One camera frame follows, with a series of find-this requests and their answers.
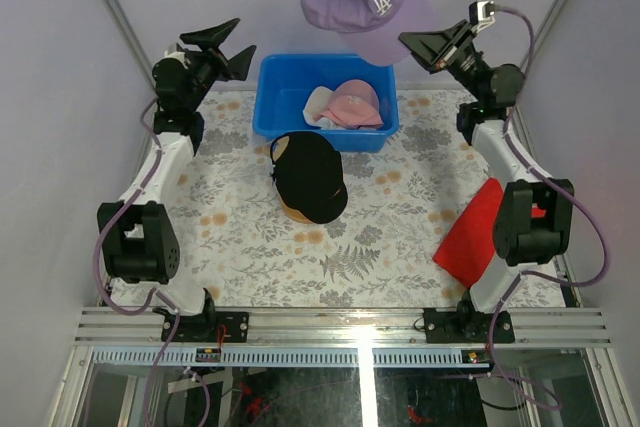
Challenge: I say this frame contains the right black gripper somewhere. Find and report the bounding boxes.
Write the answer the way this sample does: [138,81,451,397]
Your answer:
[397,22,489,104]

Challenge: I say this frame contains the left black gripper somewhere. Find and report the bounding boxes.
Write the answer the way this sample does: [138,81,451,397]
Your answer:
[178,19,254,113]

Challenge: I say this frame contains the purple baseball cap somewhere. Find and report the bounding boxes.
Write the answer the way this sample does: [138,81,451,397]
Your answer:
[300,0,435,66]

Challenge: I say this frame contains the pink baseball cap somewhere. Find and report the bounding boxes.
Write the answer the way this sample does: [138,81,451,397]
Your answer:
[317,79,383,130]

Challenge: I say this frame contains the black baseball cap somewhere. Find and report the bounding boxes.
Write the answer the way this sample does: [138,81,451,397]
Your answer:
[271,131,348,225]

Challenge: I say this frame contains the wooden hat stand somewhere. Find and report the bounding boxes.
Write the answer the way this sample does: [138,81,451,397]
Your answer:
[281,204,314,225]

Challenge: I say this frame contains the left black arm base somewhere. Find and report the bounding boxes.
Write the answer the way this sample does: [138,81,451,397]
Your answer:
[172,311,250,345]

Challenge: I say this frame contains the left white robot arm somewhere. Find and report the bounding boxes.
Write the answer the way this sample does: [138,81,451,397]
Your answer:
[92,18,256,342]

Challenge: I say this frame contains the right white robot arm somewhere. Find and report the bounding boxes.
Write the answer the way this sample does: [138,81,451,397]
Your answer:
[399,21,573,342]

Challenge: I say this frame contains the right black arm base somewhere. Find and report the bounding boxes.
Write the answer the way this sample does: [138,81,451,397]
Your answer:
[422,308,515,344]

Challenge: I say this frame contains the blue plastic bin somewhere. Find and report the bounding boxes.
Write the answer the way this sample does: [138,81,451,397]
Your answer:
[253,54,399,153]

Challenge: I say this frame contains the white cloth in bin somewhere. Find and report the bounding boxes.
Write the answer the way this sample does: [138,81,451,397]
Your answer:
[303,86,340,130]

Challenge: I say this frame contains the floral table mat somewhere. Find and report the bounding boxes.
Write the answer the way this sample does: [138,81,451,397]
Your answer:
[169,90,489,308]

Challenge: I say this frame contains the red cloth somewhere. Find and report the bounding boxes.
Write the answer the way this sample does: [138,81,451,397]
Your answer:
[433,178,518,290]

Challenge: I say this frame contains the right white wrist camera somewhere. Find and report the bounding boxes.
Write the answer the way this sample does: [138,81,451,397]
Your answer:
[469,0,496,33]

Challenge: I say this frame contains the aluminium front rail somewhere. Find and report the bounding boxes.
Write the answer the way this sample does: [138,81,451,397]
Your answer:
[74,307,612,349]

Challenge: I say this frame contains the slotted cable duct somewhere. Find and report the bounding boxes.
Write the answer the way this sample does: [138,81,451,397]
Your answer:
[93,345,490,369]

